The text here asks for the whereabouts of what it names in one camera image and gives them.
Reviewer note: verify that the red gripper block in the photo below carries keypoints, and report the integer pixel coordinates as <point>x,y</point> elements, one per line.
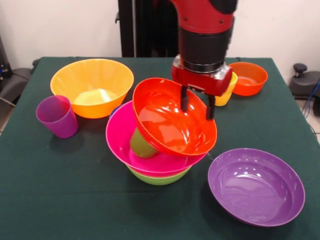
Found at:
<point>200,80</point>

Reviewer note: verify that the yellow cup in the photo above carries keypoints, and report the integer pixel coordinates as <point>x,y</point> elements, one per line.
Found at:
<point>225,98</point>

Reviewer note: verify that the large red shallow bowl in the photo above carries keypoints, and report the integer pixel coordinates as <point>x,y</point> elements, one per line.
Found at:
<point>165,120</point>

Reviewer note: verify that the green cup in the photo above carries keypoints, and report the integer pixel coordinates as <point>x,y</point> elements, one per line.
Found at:
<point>141,147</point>

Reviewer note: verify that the large pink bowl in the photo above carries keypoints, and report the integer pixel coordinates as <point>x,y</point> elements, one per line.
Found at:
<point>120,135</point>

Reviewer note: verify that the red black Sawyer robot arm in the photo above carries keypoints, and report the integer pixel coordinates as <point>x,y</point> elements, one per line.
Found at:
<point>205,32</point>

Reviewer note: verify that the small red bowl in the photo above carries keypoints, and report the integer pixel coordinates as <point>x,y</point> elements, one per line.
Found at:
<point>250,80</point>

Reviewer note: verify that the small blue bowl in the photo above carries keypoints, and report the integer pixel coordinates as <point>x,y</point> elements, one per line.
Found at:
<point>113,111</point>

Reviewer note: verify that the green bowl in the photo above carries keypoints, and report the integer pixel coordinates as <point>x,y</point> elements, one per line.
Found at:
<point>160,180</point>

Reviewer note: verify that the large purple shallow bowl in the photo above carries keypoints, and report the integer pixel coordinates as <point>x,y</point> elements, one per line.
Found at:
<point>255,187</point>

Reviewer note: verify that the large orange bowl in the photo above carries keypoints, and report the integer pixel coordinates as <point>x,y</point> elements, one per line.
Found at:
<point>92,75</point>

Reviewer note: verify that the black floor base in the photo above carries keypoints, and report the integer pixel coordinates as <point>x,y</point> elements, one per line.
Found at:
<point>305,85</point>
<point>15,82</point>

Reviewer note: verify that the dark green tablecloth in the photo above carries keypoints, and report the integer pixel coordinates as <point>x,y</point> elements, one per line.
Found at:
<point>150,212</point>

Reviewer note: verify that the purple cup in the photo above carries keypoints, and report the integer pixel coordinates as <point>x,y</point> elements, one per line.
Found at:
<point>58,120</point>

